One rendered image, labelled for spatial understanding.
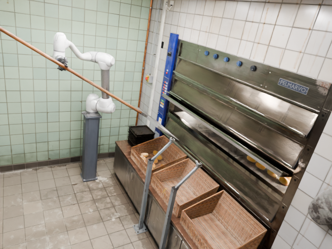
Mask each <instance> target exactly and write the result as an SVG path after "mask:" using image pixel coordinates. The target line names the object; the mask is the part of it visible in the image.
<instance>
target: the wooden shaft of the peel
mask: <svg viewBox="0 0 332 249"><path fill-rule="evenodd" d="M0 31H1V32H3V33H5V34H6V35H8V36H10V37H11V38H13V39H15V40H16V41H18V42H20V43H21V44H23V45H25V46H26V47H28V48H30V49H31V50H33V51H35V52H36V53H38V54H40V55H42V56H43V57H45V58H47V59H48V60H50V61H52V62H53V63H55V64H57V65H58V66H60V67H62V68H63V69H65V70H67V71H69V72H70V73H72V74H74V75H75V76H77V77H79V78H80V79H82V80H84V81H85V82H87V83H89V84H91V85H92V86H94V87H96V88H97V89H99V90H101V91H102V92H104V93H106V94H107V95H109V96H111V97H112V98H114V99H116V100H118V101H120V102H121V103H123V104H125V105H126V106H128V107H130V108H131V109H133V110H135V111H136V112H138V113H140V114H141V113H142V112H141V111H140V110H138V109H136V108H135V107H133V106H131V105H130V104H128V103H126V102H125V101H123V100H122V99H120V98H118V97H117V96H115V95H113V94H112V93H110V92H108V91H107V90H105V89H103V88H102V87H100V86H98V85H97V84H95V83H93V82H92V81H90V80H89V79H87V78H85V77H84V76H82V75H80V74H79V73H77V72H75V71H74V70H72V69H70V68H69V67H66V66H65V65H64V64H62V63H60V62H59V61H57V60H55V59H54V58H52V57H50V56H49V55H47V54H45V53H44V52H42V51H40V50H39V49H37V48H35V47H34V46H32V45H30V44H29V43H27V42H25V41H24V40H22V39H21V38H19V37H17V36H16V35H14V34H12V33H11V32H9V31H7V30H6V29H4V28H2V27H1V26H0Z"/></svg>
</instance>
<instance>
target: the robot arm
mask: <svg viewBox="0 0 332 249"><path fill-rule="evenodd" d="M68 47H69V48H70V49H71V50H72V52H73V53H74V54H75V56H76V57H77V58H78V59H80V60H85V61H92V62H94V63H98V65H99V68H100V69H101V87H102V88H103V89H105V90H107V91H108V92H110V70H109V69H110V68H111V66H113V65H114V63H115V59H114V57H113V56H111V55H109V54H107V53H104V52H96V51H90V52H86V53H83V54H81V53H80V52H79V50H78V49H77V48H76V47H75V45H74V44H73V43H72V42H70V41H68V40H67V39H66V36H65V34H63V33H56V34H55V36H54V41H53V57H52V58H54V59H55V60H57V61H59V62H60V63H62V64H64V65H65V66H66V67H68V66H67V63H68V60H67V58H66V57H65V50H66V49H67V48H68ZM57 69H58V70H60V71H63V70H64V71H66V70H65V69H63V68H62V67H60V66H59V67H58V68H57ZM115 109H116V106H115V104H114V103H113V101H112V99H111V97H110V96H109V95H107V94H106V93H104V92H102V91H101V97H100V98H99V96H98V95H97V94H89V96H88V97H87V99H86V111H83V112H82V114H84V115H86V117H100V114H99V113H98V112H102V113H106V114H111V113H113V112H114V111H115Z"/></svg>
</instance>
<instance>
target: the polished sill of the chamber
mask: <svg viewBox="0 0 332 249"><path fill-rule="evenodd" d="M168 114H169V115H170V116H171V117H173V118H174V119H175V120H176V121H178V122H179V123H180V124H182V125H183V126H184V127H186V128H187V129H188V130H189V131H191V132H192V133H193V134H195V135H196V136H197V137H198V138H200V139H201V140H202V141H203V142H205V143H206V144H207V145H208V146H210V147H211V148H212V149H214V150H215V151H216V152H218V153H219V154H220V155H221V156H223V157H224V158H225V159H227V160H228V161H229V162H231V163H232V164H233V165H234V166H236V167H237V168H238V169H240V170H241V171H242V172H243V173H245V174H246V175H247V176H249V177H250V178H251V179H252V180H254V181H255V182H256V183H258V184H259V185H260V186H262V187H263V188H264V189H265V190H267V191H268V192H269V193H271V194H272V195H273V196H274V197H276V198H277V199H278V200H280V201H282V198H283V196H284V193H282V192H281V191H280V190H278V189H277V188H276V187H274V186H273V185H272V184H270V183H269V182H268V181H266V180H265V179H263V178H262V177H261V176H259V175H258V174H257V173H255V172H254V171H253V170H251V169H250V168H249V167H247V166H246V165H244V164H243V163H242V162H240V161H239V160H238V159H236V158H235V157H233V156H232V155H231V154H229V153H228V152H227V151H225V150H224V149H223V148H221V147H220V146H219V145H217V144H216V143H214V142H213V141H212V140H210V139H209V138H208V137H206V136H205V135H204V134H202V133H201V132H200V131H198V130H197V129H195V128H194V127H193V126H191V125H190V124H189V123H187V122H186V121H185V120H183V119H182V118H181V117H180V116H178V115H177V114H175V113H174V112H169V113H168Z"/></svg>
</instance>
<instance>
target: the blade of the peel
mask: <svg viewBox="0 0 332 249"><path fill-rule="evenodd" d="M137 109H138V110H140V111H142V112H144V111H143V110H141V109H140V108H138V107H137ZM144 113H145V112H144ZM146 114H147V113H146ZM147 115H148V114H147ZM147 119H148V120H149V121H150V122H151V123H152V124H153V125H154V126H155V127H157V128H158V129H160V130H162V131H163V132H165V133H167V134H169V135H170V136H172V137H174V138H176V137H175V136H174V135H172V134H171V133H170V132H169V131H168V130H167V129H166V128H164V127H163V126H162V125H161V124H160V123H159V122H158V121H157V120H155V119H154V118H152V117H151V116H149V115H148V116H147ZM176 139H177V138H176ZM177 140H178V139H177Z"/></svg>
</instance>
